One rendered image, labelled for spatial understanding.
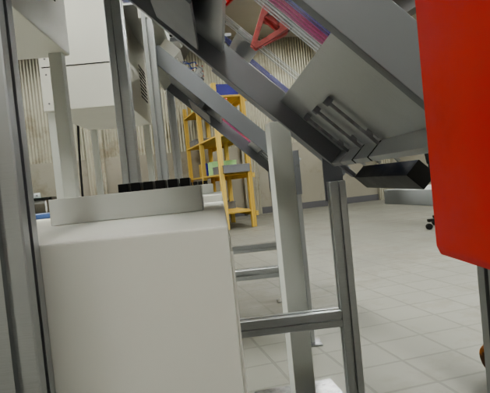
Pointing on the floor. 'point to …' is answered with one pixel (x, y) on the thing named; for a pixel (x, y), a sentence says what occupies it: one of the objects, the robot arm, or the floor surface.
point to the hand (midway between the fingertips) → (255, 44)
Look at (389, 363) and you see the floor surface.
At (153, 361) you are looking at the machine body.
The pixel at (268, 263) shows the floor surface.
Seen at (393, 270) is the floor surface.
